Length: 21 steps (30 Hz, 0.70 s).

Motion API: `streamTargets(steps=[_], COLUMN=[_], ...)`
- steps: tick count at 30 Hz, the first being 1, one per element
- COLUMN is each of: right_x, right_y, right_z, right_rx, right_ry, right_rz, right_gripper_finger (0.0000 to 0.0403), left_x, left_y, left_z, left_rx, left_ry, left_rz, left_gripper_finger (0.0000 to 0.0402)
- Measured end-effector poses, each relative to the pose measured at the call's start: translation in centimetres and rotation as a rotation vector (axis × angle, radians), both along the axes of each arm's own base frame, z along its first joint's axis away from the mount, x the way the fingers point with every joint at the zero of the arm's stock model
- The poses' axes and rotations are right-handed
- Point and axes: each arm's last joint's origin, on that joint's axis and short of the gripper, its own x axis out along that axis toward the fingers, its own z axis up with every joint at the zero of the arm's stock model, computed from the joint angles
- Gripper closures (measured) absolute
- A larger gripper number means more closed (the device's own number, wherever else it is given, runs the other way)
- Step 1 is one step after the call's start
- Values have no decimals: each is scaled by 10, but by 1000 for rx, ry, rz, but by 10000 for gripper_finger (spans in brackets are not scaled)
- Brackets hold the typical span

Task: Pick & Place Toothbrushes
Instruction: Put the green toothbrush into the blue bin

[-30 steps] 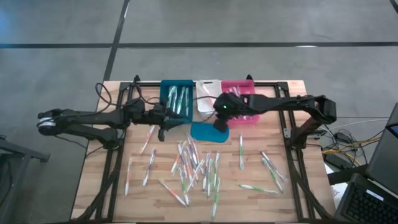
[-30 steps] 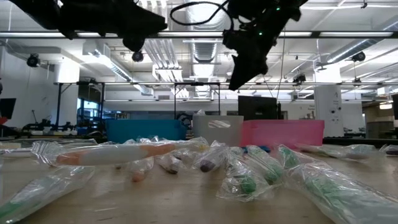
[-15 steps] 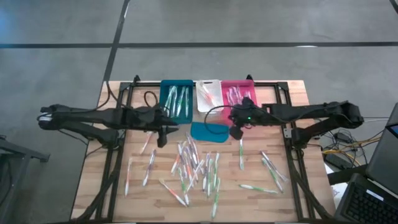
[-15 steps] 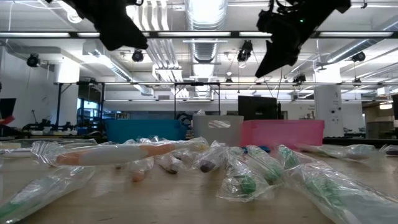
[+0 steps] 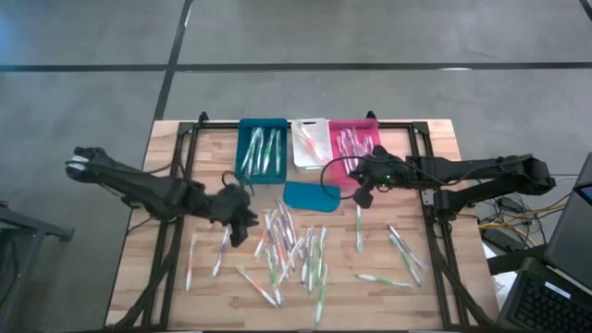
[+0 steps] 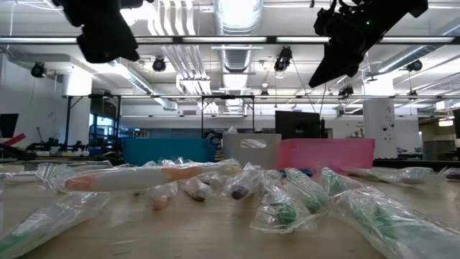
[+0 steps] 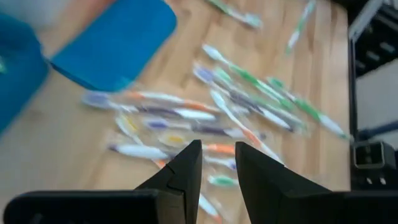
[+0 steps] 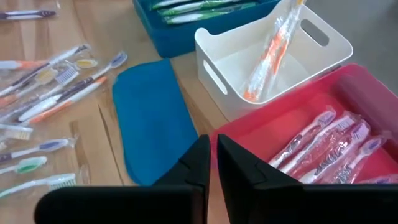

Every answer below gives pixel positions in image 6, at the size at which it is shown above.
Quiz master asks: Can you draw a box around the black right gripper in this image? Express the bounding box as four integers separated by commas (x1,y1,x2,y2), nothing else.
308,0,410,89

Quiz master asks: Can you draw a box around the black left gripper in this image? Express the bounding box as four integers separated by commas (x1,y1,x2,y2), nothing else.
76,21,141,64

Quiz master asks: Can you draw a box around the purple toothbrush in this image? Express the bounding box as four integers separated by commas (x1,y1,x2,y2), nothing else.
179,177,217,203
224,163,269,201

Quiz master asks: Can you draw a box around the black flat monitor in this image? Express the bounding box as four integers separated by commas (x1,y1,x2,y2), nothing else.
275,110,323,140

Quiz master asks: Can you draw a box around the white square column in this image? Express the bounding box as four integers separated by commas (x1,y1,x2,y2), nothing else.
362,98,398,161

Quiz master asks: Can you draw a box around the pink plastic bin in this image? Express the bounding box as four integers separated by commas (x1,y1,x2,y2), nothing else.
278,138,376,173

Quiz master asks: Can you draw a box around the black metal rack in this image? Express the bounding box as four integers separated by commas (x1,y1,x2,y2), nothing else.
61,94,121,152
200,94,256,135

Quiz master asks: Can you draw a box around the black bench equipment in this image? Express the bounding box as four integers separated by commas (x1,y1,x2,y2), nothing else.
24,136,89,153

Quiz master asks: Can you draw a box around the teal plastic bin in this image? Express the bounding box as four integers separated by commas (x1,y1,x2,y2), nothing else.
121,137,219,167

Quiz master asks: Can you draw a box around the tan storage cabinet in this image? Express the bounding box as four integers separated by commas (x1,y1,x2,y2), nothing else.
418,118,460,162

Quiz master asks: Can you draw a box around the red bar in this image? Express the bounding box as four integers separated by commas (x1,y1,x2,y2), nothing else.
0,132,27,147

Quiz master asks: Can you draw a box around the white plastic bin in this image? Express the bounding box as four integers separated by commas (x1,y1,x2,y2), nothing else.
222,133,282,170

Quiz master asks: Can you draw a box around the silver ventilation duct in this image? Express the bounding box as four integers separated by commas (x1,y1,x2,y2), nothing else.
213,0,264,76

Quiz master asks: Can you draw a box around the black wall screen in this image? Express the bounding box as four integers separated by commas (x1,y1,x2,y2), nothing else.
0,113,19,139

